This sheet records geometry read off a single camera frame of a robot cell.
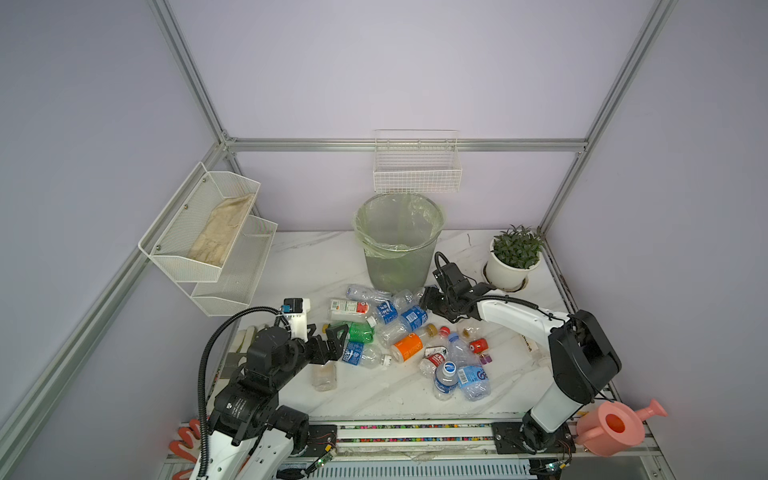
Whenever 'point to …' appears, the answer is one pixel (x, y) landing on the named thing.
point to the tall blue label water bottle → (412, 320)
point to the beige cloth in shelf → (221, 228)
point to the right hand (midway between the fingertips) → (422, 303)
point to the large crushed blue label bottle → (472, 374)
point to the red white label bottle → (435, 356)
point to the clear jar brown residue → (469, 330)
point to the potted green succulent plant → (513, 253)
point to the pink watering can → (614, 427)
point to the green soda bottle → (359, 331)
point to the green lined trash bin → (398, 232)
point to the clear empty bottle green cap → (324, 376)
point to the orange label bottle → (406, 348)
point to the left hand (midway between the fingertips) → (330, 330)
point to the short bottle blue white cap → (446, 381)
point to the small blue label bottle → (386, 307)
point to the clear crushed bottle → (363, 292)
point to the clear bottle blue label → (365, 355)
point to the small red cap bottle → (479, 346)
